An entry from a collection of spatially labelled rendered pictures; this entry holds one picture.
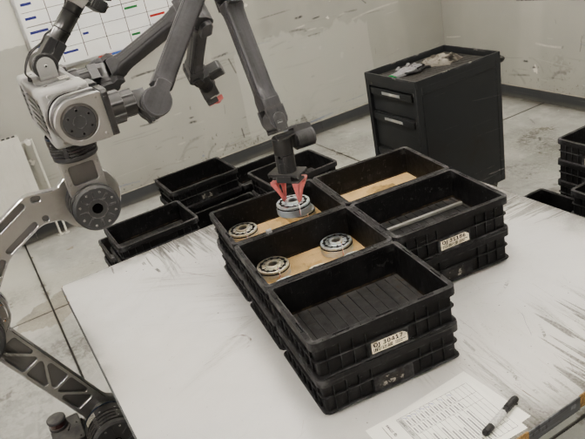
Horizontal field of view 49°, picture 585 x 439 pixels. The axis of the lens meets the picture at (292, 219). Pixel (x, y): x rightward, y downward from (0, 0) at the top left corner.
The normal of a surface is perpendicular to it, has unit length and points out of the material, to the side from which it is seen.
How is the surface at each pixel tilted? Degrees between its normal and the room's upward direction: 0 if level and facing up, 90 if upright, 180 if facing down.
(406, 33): 90
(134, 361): 0
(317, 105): 90
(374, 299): 0
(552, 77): 90
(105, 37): 90
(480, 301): 0
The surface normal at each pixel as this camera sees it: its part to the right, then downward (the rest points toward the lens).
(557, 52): -0.85, 0.37
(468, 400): -0.18, -0.88
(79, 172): 0.49, 0.30
